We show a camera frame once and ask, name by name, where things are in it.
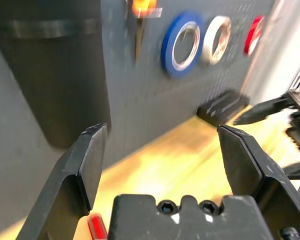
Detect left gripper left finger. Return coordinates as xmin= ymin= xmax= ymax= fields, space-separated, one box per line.
xmin=16 ymin=122 xmax=109 ymax=240

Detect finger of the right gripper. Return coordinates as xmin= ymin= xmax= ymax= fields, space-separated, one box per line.
xmin=232 ymin=96 xmax=295 ymax=126
xmin=281 ymin=159 xmax=300 ymax=180

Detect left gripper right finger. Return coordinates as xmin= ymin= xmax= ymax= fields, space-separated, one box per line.
xmin=216 ymin=124 xmax=300 ymax=240

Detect red handled screwdriver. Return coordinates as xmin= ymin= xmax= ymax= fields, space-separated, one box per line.
xmin=86 ymin=212 xmax=109 ymax=240

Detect white tape roll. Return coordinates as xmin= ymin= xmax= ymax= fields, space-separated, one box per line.
xmin=199 ymin=15 xmax=233 ymax=67

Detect orange black pliers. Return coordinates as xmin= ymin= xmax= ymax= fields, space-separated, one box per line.
xmin=125 ymin=0 xmax=164 ymax=64

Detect grey perforated pegboard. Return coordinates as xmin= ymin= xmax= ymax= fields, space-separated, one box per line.
xmin=0 ymin=0 xmax=279 ymax=226

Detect black plastic tool case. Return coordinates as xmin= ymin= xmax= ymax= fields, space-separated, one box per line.
xmin=196 ymin=89 xmax=251 ymax=127

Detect white rounded appliance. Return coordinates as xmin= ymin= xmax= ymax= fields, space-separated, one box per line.
xmin=240 ymin=0 xmax=300 ymax=111

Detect red tape roll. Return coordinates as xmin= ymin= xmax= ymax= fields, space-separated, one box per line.
xmin=242 ymin=14 xmax=266 ymax=57

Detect black plastic tool cup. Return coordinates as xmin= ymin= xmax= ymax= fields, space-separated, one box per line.
xmin=0 ymin=0 xmax=112 ymax=151

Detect blue tape roll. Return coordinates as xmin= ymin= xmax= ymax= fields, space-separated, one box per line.
xmin=160 ymin=10 xmax=206 ymax=79

